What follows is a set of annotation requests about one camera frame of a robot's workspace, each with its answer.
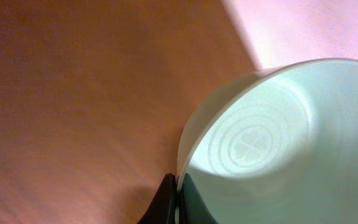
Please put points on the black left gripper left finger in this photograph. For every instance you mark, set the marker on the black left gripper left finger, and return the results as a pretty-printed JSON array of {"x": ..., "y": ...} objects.
[{"x": 162, "y": 207}]

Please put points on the green bowl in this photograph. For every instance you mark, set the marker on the green bowl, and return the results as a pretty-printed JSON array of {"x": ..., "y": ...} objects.
[{"x": 276, "y": 146}]

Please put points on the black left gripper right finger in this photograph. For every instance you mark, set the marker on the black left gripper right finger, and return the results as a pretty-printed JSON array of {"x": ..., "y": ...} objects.
[{"x": 192, "y": 208}]

